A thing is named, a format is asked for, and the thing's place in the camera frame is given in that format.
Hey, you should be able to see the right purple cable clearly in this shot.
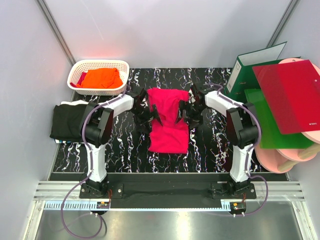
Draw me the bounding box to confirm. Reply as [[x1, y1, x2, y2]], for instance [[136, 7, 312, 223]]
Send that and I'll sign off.
[[203, 83, 269, 217]]

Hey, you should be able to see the purple cable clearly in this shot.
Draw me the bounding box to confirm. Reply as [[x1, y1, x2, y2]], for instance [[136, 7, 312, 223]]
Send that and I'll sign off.
[[203, 83, 269, 217], [61, 84, 131, 238]]

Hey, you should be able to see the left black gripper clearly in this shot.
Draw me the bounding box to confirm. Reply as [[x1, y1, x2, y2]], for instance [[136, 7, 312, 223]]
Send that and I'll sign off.
[[130, 104, 162, 134]]

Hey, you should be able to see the folded black t shirt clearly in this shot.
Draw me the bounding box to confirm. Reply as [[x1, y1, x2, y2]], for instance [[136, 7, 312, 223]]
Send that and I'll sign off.
[[49, 103, 88, 143]]

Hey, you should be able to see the green plastic folder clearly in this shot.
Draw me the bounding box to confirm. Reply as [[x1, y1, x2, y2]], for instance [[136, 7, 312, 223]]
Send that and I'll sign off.
[[244, 89, 314, 149]]

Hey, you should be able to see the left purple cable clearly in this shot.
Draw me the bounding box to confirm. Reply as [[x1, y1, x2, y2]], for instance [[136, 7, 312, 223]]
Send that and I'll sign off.
[[61, 84, 131, 238]]

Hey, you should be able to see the aluminium rail frame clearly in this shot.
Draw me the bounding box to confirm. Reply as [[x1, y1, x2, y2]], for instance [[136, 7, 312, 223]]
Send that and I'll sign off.
[[23, 181, 318, 240]]

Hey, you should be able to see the white plastic basket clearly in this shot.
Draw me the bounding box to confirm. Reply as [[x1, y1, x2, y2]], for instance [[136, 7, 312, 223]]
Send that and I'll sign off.
[[66, 59, 130, 96]]

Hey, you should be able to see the orange t shirt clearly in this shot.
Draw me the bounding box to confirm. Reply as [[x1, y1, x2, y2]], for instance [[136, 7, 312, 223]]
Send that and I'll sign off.
[[75, 68, 123, 89]]

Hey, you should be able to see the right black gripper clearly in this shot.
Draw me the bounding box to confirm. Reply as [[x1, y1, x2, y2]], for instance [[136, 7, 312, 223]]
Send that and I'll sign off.
[[175, 99, 206, 129]]

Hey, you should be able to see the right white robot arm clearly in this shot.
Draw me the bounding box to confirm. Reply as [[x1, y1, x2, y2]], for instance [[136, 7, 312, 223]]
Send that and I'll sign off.
[[175, 83, 262, 199]]

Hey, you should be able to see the red plastic folder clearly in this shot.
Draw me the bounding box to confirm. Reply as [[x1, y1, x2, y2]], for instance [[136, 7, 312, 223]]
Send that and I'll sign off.
[[252, 60, 320, 135]]

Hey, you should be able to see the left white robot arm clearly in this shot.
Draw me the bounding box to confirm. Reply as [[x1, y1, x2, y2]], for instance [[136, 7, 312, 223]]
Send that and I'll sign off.
[[80, 88, 162, 198]]

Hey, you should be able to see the pink round wooden stool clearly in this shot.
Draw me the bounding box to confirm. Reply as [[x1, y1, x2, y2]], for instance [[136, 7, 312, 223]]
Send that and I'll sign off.
[[255, 59, 320, 174]]

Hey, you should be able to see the magenta t shirt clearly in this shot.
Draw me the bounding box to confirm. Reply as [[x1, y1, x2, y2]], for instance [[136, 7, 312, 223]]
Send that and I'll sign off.
[[147, 87, 189, 154]]

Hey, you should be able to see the green lever arch binder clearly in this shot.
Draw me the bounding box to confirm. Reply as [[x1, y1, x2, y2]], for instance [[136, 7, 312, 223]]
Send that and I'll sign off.
[[224, 42, 287, 103]]

